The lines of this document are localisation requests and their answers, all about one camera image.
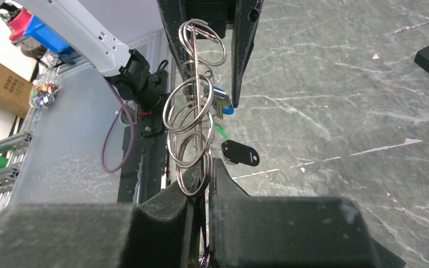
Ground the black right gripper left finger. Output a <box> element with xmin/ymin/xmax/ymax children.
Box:
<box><xmin>0</xmin><ymin>183</ymin><xmax>199</xmax><ymax>267</ymax></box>

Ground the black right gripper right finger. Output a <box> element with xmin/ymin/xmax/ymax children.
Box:
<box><xmin>209</xmin><ymin>159</ymin><xmax>406</xmax><ymax>267</ymax></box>

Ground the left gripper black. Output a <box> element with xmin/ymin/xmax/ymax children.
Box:
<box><xmin>157</xmin><ymin>0</ymin><xmax>264</xmax><ymax>108</ymax></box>

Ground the black key tag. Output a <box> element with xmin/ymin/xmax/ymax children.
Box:
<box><xmin>221</xmin><ymin>140</ymin><xmax>260</xmax><ymax>167</ymax></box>

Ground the blue key tag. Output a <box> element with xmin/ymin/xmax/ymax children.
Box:
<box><xmin>209</xmin><ymin>86</ymin><xmax>234</xmax><ymax>119</ymax></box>

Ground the large metal keyring disc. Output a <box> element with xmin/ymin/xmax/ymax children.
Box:
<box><xmin>163</xmin><ymin>18</ymin><xmax>227</xmax><ymax>267</ymax></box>

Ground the green key tag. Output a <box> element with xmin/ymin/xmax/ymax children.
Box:
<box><xmin>215</xmin><ymin>123</ymin><xmax>228</xmax><ymax>140</ymax></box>

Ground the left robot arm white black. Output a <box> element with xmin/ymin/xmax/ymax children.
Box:
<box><xmin>20</xmin><ymin>1</ymin><xmax>263</xmax><ymax>111</ymax></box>

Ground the blue plastic bin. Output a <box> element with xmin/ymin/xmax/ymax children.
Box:
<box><xmin>23</xmin><ymin>15</ymin><xmax>75</xmax><ymax>54</ymax></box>

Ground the bag of colourful tags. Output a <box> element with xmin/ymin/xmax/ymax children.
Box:
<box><xmin>28</xmin><ymin>50</ymin><xmax>63</xmax><ymax>109</ymax></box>

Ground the red plastic bin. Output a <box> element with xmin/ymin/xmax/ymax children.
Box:
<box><xmin>6</xmin><ymin>8</ymin><xmax>32</xmax><ymax>41</ymax></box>

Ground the cardboard box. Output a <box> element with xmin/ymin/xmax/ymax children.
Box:
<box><xmin>0</xmin><ymin>63</ymin><xmax>34</xmax><ymax>118</ymax></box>

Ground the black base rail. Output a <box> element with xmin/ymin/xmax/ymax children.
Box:
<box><xmin>116</xmin><ymin>68</ymin><xmax>174</xmax><ymax>205</ymax></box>

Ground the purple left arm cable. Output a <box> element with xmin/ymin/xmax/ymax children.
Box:
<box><xmin>100</xmin><ymin>79</ymin><xmax>137</xmax><ymax>174</ymax></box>

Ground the aluminium frame profile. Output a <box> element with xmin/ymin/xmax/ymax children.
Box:
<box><xmin>0</xmin><ymin>108</ymin><xmax>41</xmax><ymax>212</ymax></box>

